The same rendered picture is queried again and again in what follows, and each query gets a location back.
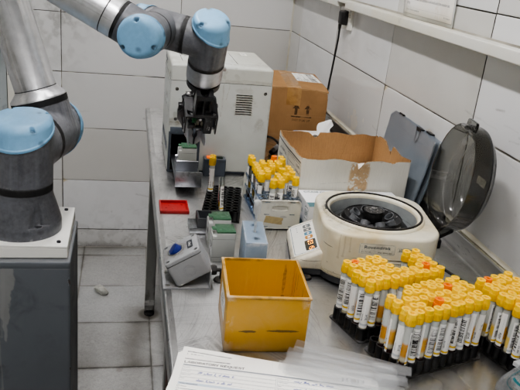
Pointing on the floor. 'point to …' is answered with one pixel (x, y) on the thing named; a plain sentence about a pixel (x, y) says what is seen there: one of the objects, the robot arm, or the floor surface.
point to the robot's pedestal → (39, 322)
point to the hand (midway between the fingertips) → (193, 137)
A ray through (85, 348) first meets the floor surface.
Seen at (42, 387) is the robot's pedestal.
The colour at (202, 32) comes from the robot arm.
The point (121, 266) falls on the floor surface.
